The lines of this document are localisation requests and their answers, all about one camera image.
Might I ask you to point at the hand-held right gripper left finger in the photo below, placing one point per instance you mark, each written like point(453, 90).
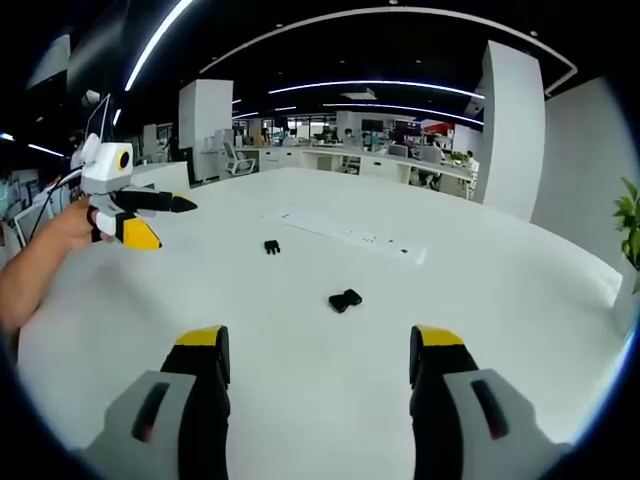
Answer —
point(165, 400)

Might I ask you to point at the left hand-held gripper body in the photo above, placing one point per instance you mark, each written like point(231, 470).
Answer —
point(104, 170)

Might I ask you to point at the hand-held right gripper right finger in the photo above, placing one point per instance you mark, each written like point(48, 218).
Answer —
point(465, 400)

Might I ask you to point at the black pronged plastic buckle part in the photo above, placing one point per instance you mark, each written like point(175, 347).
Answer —
point(272, 247)

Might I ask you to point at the black socket plastic buckle part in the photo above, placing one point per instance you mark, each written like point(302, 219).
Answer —
point(345, 300)

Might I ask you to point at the person's left hand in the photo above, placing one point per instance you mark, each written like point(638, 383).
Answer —
point(82, 225)

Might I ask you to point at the white monitor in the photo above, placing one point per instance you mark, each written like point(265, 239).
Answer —
point(98, 120)

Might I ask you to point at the white square pillar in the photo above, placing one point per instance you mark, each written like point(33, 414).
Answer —
point(205, 132)

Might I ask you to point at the white office chair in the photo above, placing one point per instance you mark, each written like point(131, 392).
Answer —
point(237, 159)

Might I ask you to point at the white recessed socket panel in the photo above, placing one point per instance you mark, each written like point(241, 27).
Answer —
point(345, 236)

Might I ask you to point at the long white office desk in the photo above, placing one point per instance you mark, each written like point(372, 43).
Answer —
point(385, 165)

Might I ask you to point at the green potted plant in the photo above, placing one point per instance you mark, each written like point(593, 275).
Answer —
point(629, 225)

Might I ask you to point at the wide white pillar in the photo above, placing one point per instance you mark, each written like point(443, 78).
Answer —
point(512, 132)

